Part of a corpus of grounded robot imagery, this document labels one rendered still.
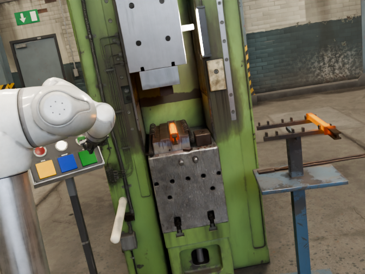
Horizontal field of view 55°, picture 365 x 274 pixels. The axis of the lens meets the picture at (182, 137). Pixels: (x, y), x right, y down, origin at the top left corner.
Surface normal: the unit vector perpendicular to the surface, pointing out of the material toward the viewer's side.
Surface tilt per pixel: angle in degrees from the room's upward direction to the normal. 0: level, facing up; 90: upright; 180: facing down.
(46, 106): 78
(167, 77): 90
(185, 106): 90
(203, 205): 90
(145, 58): 90
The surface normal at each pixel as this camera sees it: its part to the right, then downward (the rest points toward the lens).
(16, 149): 0.78, 0.27
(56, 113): 0.27, -0.04
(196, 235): 0.07, 0.24
